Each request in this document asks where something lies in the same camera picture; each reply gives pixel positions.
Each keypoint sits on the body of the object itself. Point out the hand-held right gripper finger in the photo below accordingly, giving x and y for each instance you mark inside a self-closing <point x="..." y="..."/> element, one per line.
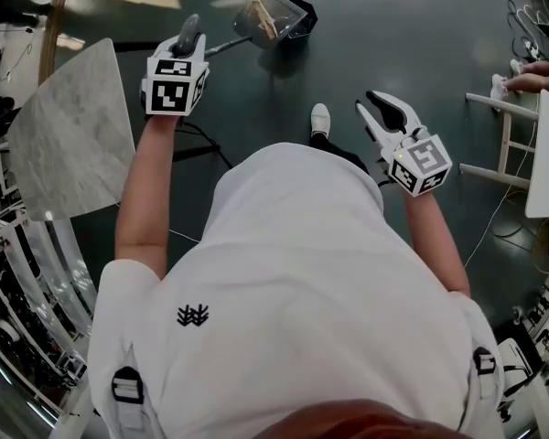
<point x="398" y="110"/>
<point x="371" y="126"/>

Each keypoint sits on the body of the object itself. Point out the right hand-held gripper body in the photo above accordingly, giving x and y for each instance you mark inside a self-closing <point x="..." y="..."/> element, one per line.
<point x="421" y="163"/>

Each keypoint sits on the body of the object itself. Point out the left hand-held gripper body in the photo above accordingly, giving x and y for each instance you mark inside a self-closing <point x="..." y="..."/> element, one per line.
<point x="169" y="92"/>

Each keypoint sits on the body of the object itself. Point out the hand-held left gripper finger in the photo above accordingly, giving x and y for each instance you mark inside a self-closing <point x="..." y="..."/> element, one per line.
<point x="187" y="30"/>

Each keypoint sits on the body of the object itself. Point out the clear grey dustpan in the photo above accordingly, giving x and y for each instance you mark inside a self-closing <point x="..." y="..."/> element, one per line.
<point x="247" y="21"/>

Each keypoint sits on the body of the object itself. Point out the black trash can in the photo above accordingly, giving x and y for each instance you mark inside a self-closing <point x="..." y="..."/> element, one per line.
<point x="310" y="16"/>

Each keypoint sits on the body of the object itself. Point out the person's right forearm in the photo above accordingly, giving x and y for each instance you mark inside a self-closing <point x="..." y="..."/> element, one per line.
<point x="432" y="240"/>

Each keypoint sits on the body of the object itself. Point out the person's left forearm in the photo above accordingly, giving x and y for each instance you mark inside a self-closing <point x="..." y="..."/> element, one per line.
<point x="144" y="190"/>

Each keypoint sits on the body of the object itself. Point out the person's black trouser leg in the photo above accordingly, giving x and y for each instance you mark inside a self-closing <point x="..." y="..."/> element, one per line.
<point x="343" y="153"/>

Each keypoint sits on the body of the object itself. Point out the person's white shoe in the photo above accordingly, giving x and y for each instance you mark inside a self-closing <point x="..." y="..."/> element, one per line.
<point x="320" y="118"/>
<point x="499" y="90"/>
<point x="516" y="66"/>

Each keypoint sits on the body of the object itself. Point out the black table base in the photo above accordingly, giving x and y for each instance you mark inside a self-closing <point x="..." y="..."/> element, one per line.
<point x="201" y="146"/>

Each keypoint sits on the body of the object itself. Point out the wooden scraps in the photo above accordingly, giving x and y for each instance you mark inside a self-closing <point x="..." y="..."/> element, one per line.
<point x="265" y="18"/>

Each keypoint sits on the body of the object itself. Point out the grey marble side table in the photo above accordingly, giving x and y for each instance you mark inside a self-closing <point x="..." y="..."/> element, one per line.
<point x="73" y="135"/>

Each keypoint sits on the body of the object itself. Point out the white wooden stool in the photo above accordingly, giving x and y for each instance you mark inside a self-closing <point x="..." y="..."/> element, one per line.
<point x="546" y="163"/>

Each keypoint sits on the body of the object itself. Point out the wooden pole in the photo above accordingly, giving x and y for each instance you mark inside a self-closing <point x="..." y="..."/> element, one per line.
<point x="55" y="25"/>

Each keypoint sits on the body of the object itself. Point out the white power strip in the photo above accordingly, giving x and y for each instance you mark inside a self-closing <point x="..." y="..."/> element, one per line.
<point x="532" y="52"/>

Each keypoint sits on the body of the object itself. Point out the white shirt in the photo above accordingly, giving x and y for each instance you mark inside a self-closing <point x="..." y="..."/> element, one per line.
<point x="283" y="300"/>

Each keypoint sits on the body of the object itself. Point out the white chair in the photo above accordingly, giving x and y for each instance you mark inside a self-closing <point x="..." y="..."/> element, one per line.
<point x="524" y="373"/>

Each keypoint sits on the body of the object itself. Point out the metal shelving rack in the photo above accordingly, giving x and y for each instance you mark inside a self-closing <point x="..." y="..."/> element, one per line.
<point x="23" y="291"/>

